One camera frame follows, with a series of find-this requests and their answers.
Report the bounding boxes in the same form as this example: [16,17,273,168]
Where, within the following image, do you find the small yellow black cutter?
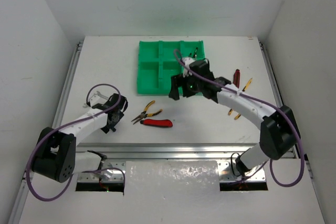
[242,78,253,92]

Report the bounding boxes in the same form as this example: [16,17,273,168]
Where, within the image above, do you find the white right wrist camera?
[182,57,195,78]

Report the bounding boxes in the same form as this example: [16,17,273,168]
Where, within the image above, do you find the green six-compartment bin tray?
[136,40,205,95]

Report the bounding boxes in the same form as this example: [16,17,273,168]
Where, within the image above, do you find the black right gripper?
[170,71,203,100]

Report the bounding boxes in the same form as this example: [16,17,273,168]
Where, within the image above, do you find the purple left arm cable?
[25,83,127,202]

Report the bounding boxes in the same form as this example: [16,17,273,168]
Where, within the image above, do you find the red black box cutter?
[233,69,240,88]

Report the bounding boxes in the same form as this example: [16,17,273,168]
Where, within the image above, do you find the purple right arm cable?
[174,48,306,187]

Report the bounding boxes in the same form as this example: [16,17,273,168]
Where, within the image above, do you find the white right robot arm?
[169,57,299,176]

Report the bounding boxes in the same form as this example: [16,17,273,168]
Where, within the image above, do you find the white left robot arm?
[31,93,128,183]

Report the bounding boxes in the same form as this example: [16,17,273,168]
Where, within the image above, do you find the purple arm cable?
[174,48,306,187]
[25,83,127,202]

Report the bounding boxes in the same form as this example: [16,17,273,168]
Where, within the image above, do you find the yellow handle needle-nose pliers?
[132,100,163,124]

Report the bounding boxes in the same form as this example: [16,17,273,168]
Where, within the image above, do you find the aluminium front rail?
[25,142,313,183]

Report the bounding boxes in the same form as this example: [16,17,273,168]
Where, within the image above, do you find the red black utility knife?
[140,119,173,128]

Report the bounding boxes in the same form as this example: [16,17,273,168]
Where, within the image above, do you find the yellow black utility knife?
[208,78,214,85]

